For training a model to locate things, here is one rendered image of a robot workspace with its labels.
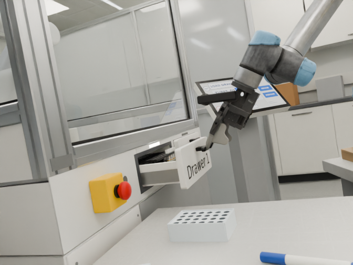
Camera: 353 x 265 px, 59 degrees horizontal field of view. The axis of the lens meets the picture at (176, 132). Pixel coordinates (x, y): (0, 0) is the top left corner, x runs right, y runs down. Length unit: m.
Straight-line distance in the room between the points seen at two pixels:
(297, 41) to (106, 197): 0.72
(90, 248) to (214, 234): 0.25
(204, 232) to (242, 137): 1.31
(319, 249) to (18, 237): 0.55
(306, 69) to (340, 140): 2.99
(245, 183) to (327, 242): 1.36
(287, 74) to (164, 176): 0.43
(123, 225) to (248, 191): 1.26
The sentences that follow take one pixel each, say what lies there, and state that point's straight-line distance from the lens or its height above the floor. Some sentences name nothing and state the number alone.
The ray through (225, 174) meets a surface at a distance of 2.70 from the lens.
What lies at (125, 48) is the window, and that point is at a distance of 0.99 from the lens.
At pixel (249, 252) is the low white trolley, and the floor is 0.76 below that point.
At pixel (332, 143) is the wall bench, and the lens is 3.87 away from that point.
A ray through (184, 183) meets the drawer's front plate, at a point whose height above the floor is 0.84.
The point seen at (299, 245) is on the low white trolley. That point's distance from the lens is 0.60.
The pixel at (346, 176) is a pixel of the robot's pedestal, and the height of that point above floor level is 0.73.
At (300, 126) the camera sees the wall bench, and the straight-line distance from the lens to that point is 3.84.
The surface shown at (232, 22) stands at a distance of 2.66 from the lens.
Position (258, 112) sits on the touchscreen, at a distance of 1.85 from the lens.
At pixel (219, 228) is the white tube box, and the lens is 0.63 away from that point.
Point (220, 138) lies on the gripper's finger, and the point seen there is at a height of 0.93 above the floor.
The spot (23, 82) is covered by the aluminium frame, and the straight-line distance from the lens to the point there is 0.62.
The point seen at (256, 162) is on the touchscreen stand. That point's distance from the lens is 1.97.
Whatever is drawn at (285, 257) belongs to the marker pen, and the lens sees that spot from 0.54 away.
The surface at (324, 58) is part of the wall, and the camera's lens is 4.56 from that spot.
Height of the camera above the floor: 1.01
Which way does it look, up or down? 3 degrees down
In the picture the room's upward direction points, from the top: 10 degrees counter-clockwise
